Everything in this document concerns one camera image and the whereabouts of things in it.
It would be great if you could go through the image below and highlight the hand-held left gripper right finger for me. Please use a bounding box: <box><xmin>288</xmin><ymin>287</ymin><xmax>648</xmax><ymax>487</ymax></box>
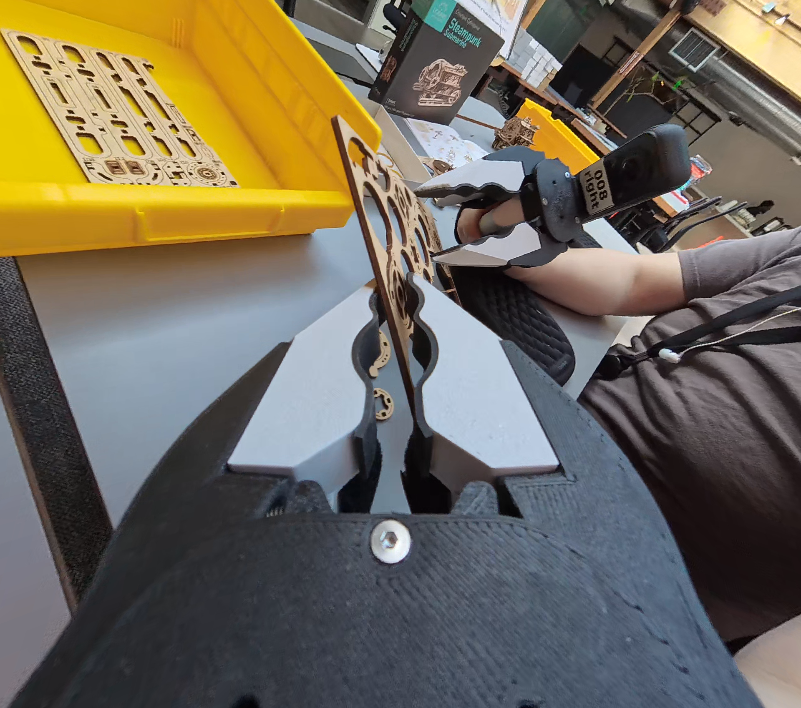
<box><xmin>407</xmin><ymin>273</ymin><xmax>561</xmax><ymax>505</ymax></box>

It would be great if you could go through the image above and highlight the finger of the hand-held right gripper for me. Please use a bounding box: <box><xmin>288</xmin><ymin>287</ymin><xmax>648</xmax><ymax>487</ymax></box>
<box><xmin>431</xmin><ymin>219</ymin><xmax>544</xmax><ymax>270</ymax></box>
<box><xmin>413</xmin><ymin>158</ymin><xmax>526</xmax><ymax>207</ymax></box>

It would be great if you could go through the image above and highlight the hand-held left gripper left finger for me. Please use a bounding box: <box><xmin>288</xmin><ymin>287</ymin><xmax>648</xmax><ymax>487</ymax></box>
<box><xmin>227</xmin><ymin>283</ymin><xmax>385</xmax><ymax>512</ymax></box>

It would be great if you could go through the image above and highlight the wooden laser-cut parts sheet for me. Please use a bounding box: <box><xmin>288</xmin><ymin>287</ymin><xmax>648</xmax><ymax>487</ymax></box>
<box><xmin>330</xmin><ymin>115</ymin><xmax>464</xmax><ymax>427</ymax></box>

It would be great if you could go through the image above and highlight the person's right forearm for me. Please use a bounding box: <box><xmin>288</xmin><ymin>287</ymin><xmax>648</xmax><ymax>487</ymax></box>
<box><xmin>501</xmin><ymin>248</ymin><xmax>689</xmax><ymax>318</ymax></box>

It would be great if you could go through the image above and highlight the assembled wooden model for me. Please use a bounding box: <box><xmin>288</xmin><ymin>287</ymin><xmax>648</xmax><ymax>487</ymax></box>
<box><xmin>491</xmin><ymin>115</ymin><xmax>540</xmax><ymax>152</ymax></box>

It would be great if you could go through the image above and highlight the dark model kit box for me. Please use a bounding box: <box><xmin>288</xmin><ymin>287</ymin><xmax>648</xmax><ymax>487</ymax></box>
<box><xmin>368</xmin><ymin>0</ymin><xmax>506</xmax><ymax>127</ymax></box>

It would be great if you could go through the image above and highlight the pale wooden parts sheet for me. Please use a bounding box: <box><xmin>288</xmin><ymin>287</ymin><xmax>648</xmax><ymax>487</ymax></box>
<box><xmin>0</xmin><ymin>28</ymin><xmax>240</xmax><ymax>190</ymax></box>

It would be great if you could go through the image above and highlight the person's right hand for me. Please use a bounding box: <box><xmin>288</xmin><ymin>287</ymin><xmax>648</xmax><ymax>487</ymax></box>
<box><xmin>454</xmin><ymin>196</ymin><xmax>533</xmax><ymax>249</ymax></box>

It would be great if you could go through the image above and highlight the instruction booklet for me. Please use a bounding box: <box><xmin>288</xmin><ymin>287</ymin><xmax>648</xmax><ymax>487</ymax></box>
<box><xmin>406</xmin><ymin>117</ymin><xmax>489</xmax><ymax>168</ymax></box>

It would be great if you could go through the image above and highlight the small yellow plastic bin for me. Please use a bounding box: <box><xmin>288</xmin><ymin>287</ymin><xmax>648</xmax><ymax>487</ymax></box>
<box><xmin>516</xmin><ymin>98</ymin><xmax>602</xmax><ymax>174</ymax></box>

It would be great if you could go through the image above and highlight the black mesh wrist rest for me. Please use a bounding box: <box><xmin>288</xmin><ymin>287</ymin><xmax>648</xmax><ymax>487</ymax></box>
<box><xmin>438</xmin><ymin>264</ymin><xmax>577</xmax><ymax>387</ymax></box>

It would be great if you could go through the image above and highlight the white cardboard box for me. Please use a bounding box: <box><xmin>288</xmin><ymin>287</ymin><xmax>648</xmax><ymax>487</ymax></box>
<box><xmin>375</xmin><ymin>104</ymin><xmax>434</xmax><ymax>185</ymax></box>

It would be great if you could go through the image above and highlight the small wooden horseshoe piece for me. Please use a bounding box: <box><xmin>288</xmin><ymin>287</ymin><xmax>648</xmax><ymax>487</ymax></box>
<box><xmin>368</xmin><ymin>329</ymin><xmax>393</xmax><ymax>379</ymax></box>

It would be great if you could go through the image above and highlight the stack of white boxes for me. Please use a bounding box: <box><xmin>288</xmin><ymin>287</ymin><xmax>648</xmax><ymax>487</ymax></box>
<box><xmin>507</xmin><ymin>29</ymin><xmax>564</xmax><ymax>90</ymax></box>

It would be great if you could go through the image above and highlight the person's grey shirt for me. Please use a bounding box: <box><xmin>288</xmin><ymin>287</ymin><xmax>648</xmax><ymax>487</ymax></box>
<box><xmin>579</xmin><ymin>226</ymin><xmax>801</xmax><ymax>653</ymax></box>

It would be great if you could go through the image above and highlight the wall air vent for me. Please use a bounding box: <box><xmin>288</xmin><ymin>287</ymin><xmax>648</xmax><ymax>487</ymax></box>
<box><xmin>668</xmin><ymin>28</ymin><xmax>720</xmax><ymax>72</ymax></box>

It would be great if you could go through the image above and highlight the black lanyard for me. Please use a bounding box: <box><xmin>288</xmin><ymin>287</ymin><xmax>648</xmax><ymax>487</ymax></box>
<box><xmin>594</xmin><ymin>286</ymin><xmax>801</xmax><ymax>380</ymax></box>

